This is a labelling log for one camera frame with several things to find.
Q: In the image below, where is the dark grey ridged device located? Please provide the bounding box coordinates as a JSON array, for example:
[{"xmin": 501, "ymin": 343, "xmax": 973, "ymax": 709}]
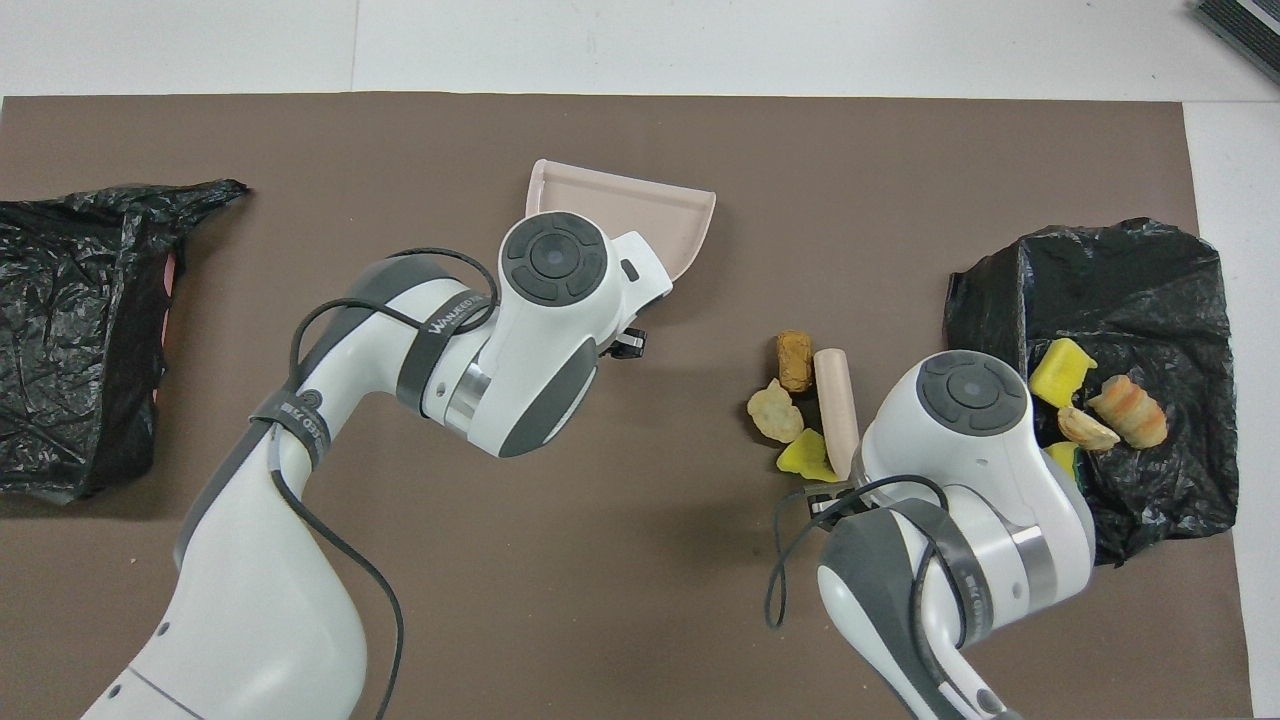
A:
[{"xmin": 1192, "ymin": 0, "xmax": 1280, "ymax": 86}]

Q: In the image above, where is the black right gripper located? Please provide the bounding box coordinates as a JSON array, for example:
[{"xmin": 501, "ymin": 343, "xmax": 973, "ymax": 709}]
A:
[{"xmin": 805, "ymin": 480, "xmax": 871, "ymax": 516}]

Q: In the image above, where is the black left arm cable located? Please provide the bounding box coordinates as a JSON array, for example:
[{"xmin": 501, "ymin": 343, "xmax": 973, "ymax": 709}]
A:
[{"xmin": 270, "ymin": 248, "xmax": 501, "ymax": 720}]

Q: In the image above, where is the pink bin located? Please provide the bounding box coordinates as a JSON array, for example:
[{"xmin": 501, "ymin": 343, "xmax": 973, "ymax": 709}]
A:
[{"xmin": 150, "ymin": 250, "xmax": 179, "ymax": 406}]

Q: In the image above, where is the brown bread chunk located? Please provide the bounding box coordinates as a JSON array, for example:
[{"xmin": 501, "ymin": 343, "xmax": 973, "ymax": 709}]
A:
[{"xmin": 777, "ymin": 330, "xmax": 814, "ymax": 394}]

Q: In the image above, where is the beige plastic dustpan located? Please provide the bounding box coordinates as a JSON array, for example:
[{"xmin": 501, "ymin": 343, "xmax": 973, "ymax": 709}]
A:
[{"xmin": 525, "ymin": 159, "xmax": 718, "ymax": 283}]

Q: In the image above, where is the brown table mat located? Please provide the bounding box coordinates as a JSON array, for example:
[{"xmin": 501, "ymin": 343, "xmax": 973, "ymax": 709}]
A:
[{"xmin": 0, "ymin": 92, "xmax": 1254, "ymax": 720}]

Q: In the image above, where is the beige bread chunk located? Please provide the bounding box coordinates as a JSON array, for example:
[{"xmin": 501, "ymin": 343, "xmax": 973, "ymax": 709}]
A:
[
  {"xmin": 747, "ymin": 378, "xmax": 805, "ymax": 444},
  {"xmin": 1087, "ymin": 374, "xmax": 1169, "ymax": 450},
  {"xmin": 1058, "ymin": 406, "xmax": 1121, "ymax": 452}
]

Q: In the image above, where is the black trash bag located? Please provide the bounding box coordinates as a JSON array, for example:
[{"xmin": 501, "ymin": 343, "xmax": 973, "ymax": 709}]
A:
[
  {"xmin": 944, "ymin": 218, "xmax": 1241, "ymax": 569},
  {"xmin": 0, "ymin": 180, "xmax": 251, "ymax": 504}
]

